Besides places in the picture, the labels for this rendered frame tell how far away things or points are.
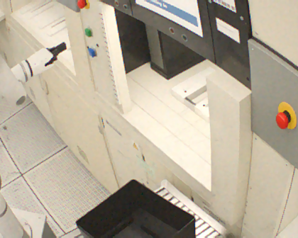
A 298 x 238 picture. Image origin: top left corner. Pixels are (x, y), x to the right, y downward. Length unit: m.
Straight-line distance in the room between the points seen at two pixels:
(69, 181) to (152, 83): 1.08
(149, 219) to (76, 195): 1.19
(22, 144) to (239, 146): 2.23
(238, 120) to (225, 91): 0.07
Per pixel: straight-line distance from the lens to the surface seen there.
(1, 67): 1.57
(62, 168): 3.01
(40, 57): 1.73
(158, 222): 1.68
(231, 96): 1.13
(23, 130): 3.36
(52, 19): 2.75
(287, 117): 1.03
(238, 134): 1.19
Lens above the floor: 2.14
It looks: 42 degrees down
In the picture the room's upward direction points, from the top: 10 degrees counter-clockwise
